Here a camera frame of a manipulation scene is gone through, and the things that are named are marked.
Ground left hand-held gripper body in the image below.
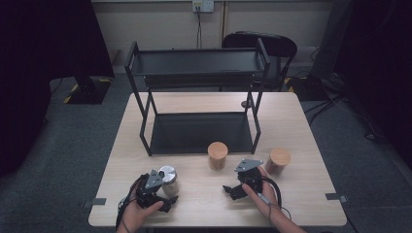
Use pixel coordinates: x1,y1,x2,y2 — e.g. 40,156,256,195
135,168,167,209

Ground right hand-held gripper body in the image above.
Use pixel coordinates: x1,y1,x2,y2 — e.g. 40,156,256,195
234,158,264,196

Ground glass jar with silver lid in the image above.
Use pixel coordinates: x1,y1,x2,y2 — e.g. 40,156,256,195
157,165,181,198

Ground jar with wooden lid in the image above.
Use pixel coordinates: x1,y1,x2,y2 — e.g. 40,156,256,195
264,148,292,177
207,141,229,172

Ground black two-tier metal rack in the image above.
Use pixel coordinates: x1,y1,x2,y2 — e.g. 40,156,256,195
124,38,271,157

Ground person's right hand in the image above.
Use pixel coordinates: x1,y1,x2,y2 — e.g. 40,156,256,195
241,166,281,221

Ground person's left hand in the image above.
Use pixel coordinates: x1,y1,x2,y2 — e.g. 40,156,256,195
118,179,165,229

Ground black floor box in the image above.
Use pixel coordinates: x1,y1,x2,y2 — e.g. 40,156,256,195
285,75,328,102

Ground black stand base yellow tape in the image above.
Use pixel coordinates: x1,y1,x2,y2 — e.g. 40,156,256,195
62,75,113,106

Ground black chair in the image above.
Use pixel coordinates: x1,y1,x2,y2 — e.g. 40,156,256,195
222,30,298,92

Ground dark grey panel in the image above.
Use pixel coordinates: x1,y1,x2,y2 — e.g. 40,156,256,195
309,0,355,81

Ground dark curtain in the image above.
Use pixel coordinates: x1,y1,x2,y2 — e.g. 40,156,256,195
333,0,412,163
0,0,116,179

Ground right hand-held gripper cable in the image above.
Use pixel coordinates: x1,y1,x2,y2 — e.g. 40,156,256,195
258,176,293,221

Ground hand-held gripper cable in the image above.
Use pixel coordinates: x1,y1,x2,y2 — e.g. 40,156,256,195
258,176,293,221
115,174,147,232

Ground left hand-held gripper cable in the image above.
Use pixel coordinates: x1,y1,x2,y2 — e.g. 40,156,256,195
115,174,147,232

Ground grey table edge bracket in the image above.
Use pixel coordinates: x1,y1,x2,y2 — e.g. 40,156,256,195
83,197,108,209
325,192,350,204

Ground black floor cables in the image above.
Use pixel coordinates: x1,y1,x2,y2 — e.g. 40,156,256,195
302,72,387,143

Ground black wall socket cable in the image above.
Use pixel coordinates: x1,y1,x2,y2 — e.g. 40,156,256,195
194,6,204,50

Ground white wall socket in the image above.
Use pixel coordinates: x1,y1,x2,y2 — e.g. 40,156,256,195
191,0,216,14

